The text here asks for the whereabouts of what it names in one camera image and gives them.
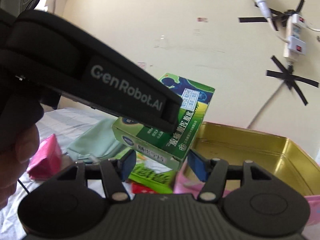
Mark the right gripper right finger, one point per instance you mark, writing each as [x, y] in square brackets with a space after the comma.
[212, 172]

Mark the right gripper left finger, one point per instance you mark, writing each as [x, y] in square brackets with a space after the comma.
[114, 172]

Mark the green toothpaste box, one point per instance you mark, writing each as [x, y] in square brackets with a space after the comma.
[160, 182]

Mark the green medicine box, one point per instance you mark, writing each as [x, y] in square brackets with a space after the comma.
[169, 149]

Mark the pink tissue packet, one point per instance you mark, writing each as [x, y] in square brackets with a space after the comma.
[47, 160]

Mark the red cigarette box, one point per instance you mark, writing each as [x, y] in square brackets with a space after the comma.
[137, 188]

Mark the person's left hand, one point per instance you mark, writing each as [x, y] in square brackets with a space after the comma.
[15, 160]

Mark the mint green pouch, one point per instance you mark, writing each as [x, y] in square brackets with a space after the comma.
[96, 144]

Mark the pink gold-lined tin box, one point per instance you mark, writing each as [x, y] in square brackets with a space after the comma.
[278, 155]

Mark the striped bed sheet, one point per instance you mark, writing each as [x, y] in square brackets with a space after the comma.
[67, 124]

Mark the black tape cross lower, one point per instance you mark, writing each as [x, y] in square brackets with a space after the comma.
[290, 80]

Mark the black tape cross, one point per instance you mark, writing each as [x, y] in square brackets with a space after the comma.
[290, 80]
[276, 16]

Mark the white power strip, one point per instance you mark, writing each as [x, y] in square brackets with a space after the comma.
[295, 26]

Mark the white plug adapter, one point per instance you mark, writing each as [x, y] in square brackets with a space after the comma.
[296, 45]

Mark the black tape cross upper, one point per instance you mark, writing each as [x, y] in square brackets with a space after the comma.
[276, 16]

